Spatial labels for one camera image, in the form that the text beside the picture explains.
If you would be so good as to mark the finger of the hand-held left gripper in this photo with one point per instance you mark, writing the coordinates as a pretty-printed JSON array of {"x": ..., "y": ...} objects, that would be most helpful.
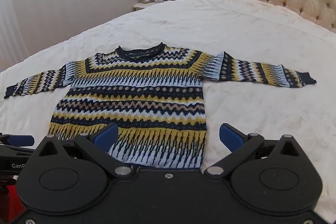
[{"x": 21, "y": 140}]

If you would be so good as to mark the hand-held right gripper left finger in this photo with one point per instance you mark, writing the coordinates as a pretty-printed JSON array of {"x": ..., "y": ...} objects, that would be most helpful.
[{"x": 105, "y": 137}]

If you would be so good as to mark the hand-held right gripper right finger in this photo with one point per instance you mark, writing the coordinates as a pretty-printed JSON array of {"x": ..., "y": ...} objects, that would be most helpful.
[{"x": 231, "y": 135}]

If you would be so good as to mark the patterned navy yellow knit sweater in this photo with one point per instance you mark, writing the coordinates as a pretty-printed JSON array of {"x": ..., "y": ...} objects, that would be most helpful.
[{"x": 136, "y": 98}]

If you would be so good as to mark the red object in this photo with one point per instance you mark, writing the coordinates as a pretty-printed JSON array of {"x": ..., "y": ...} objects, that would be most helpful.
[{"x": 9, "y": 197}]

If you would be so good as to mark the bed with white bedspread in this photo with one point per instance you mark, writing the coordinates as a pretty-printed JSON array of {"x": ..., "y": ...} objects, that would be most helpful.
[{"x": 236, "y": 29}]

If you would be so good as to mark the white curtain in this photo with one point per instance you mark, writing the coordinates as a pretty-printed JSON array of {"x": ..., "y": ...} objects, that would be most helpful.
[{"x": 15, "y": 16}]

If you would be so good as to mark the cream nightstand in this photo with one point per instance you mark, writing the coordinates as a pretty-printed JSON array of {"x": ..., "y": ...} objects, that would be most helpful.
[{"x": 143, "y": 6}]

